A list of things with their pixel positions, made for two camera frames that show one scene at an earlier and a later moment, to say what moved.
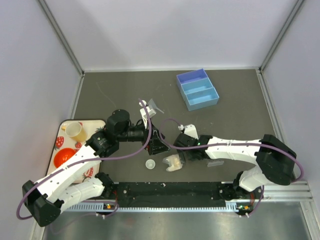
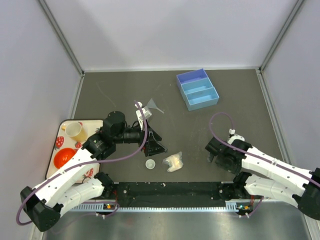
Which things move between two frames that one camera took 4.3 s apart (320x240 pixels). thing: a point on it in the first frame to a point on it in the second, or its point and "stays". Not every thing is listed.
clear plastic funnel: (152, 105) stays
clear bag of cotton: (174, 161) stays
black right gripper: (182, 155) to (212, 154)
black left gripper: (156, 145) stays
